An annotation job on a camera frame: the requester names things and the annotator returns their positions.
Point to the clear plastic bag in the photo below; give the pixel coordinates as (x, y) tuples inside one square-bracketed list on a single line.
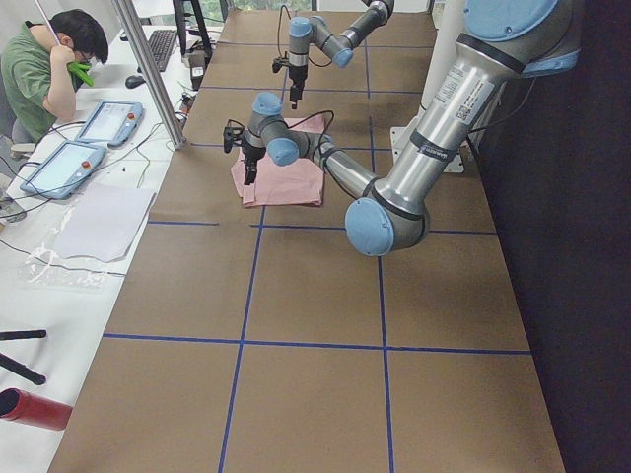
[(43, 267)]

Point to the black curtain backdrop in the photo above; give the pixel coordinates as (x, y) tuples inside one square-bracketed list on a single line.
[(556, 171)]

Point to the upper teach pendant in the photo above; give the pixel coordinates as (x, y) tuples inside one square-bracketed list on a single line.
[(111, 122)]

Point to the lower teach pendant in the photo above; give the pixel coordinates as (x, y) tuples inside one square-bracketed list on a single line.
[(65, 169)]

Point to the black camera tripod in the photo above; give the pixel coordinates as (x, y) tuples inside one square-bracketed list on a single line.
[(19, 359)]

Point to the person in green shirt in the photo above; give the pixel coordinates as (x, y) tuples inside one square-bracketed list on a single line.
[(39, 87)]

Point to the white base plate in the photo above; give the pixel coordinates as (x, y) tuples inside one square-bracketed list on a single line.
[(401, 136)]

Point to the red cylinder bottle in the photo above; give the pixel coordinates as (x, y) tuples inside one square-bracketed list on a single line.
[(30, 409)]

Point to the pink printed t-shirt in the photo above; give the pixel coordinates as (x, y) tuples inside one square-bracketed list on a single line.
[(298, 183)]

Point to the teach pendant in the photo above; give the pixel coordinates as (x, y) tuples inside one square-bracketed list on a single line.
[(65, 169), (111, 122)]

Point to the aluminium frame post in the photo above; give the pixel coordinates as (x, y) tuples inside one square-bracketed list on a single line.
[(131, 24)]

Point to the white paper sheet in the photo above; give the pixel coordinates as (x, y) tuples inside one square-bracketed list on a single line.
[(105, 221)]

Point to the black computer mouse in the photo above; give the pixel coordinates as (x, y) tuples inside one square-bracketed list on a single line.
[(134, 81)]

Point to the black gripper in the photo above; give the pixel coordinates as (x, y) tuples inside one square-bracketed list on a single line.
[(251, 156), (296, 75)]

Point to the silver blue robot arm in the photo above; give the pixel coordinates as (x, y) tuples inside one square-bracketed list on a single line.
[(338, 48), (499, 41)]

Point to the black keyboard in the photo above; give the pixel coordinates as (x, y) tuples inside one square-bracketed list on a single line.
[(161, 43)]

